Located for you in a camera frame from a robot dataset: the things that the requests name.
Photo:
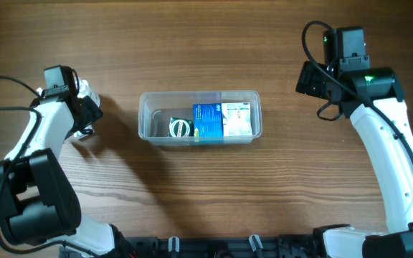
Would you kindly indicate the white Hansaplast plaster box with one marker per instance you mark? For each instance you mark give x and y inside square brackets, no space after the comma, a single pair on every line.
[236,119]

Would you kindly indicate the blue cardboard box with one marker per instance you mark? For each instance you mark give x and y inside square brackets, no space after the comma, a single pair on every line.
[208,121]

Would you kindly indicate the small clear sanitizer bottle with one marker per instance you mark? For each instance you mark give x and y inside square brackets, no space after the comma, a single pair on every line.
[85,90]

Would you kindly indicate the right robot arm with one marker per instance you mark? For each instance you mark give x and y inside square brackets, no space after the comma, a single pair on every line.
[373,100]

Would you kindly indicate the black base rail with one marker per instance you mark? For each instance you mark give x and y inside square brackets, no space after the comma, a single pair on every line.
[283,246]

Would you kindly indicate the clear plastic container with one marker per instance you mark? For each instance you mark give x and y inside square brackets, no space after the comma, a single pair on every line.
[157,108]

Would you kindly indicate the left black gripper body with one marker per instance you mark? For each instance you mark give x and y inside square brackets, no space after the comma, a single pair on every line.
[89,112]

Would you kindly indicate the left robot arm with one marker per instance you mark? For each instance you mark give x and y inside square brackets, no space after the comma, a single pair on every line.
[38,206]

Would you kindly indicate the dark green round-label box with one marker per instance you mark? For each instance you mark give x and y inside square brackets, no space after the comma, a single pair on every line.
[180,128]

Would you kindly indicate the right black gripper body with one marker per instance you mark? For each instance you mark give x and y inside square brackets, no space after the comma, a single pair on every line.
[309,81]

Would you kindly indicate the white Panadol medicine box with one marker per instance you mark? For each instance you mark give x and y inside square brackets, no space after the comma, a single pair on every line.
[83,133]

